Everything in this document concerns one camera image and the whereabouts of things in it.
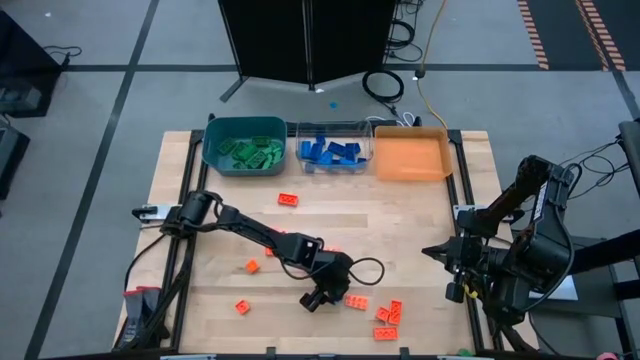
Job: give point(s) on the black cabinet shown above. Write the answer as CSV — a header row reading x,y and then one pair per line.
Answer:
x,y
25,60

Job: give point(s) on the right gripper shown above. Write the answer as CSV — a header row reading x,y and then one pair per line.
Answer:
x,y
475,262

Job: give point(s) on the yellow clip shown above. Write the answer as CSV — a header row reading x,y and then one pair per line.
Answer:
x,y
468,290

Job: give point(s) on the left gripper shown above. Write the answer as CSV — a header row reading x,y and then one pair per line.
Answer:
x,y
335,272

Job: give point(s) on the black folding screen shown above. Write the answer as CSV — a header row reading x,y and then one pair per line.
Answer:
x,y
270,40

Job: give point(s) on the black equipment case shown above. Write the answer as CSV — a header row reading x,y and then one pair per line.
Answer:
x,y
12,160

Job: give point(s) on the black upright panel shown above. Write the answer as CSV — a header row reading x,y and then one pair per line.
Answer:
x,y
631,150

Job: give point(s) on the small green object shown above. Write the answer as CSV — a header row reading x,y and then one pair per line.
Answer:
x,y
465,353

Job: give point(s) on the teal plastic bin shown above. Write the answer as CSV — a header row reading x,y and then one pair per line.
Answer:
x,y
212,165

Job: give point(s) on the orange plastic bin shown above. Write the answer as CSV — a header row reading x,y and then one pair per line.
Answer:
x,y
410,157

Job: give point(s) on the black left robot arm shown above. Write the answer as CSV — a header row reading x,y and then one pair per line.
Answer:
x,y
250,230

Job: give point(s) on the small pink object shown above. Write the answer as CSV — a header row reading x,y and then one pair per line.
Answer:
x,y
608,356

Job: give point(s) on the clear plastic bin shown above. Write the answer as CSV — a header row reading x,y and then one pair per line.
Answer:
x,y
335,131

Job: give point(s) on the black tool with red top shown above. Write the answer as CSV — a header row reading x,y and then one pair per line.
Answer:
x,y
132,310
152,305

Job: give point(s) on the pile of toy bricks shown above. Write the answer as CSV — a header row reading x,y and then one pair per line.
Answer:
x,y
181,280

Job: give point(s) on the black stand frame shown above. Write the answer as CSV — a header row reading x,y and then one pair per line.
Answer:
x,y
610,250

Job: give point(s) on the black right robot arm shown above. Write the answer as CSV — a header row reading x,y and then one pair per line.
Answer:
x,y
550,250

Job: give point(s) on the black table clamp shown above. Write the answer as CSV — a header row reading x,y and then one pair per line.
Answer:
x,y
270,353
404,353

